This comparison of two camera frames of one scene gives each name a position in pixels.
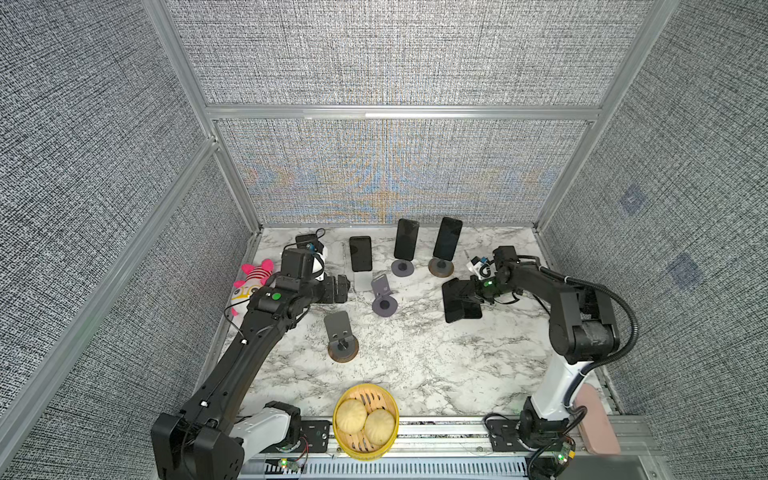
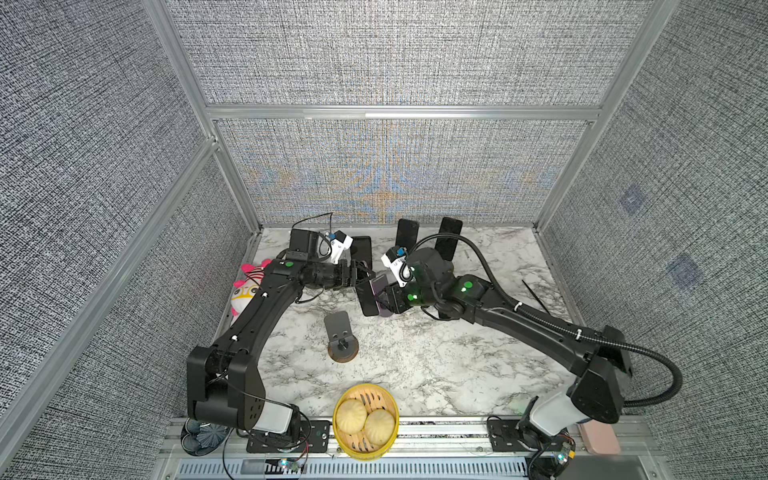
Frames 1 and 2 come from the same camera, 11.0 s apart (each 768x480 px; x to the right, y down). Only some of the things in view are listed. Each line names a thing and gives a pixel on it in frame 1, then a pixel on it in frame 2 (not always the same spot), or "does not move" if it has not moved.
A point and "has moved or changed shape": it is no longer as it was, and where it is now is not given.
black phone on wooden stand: (447, 238) does not move
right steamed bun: (379, 426) does not move
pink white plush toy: (254, 278) does not move
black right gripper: (474, 282) → (394, 294)
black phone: (309, 241) has moved or changed shape
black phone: (361, 253) does not move
